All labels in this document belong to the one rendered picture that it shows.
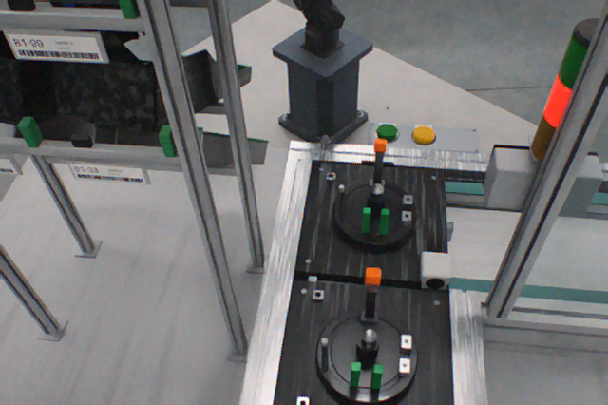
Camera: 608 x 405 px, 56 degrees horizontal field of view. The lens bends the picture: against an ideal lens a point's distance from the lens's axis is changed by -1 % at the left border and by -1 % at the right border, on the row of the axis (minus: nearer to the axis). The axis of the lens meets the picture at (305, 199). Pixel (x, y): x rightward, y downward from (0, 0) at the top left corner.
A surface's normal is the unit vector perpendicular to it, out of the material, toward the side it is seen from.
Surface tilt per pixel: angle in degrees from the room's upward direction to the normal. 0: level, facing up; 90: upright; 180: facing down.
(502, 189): 90
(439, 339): 0
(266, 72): 0
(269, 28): 0
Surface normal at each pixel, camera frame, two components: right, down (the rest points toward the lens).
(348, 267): -0.03, -0.65
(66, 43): -0.12, 0.76
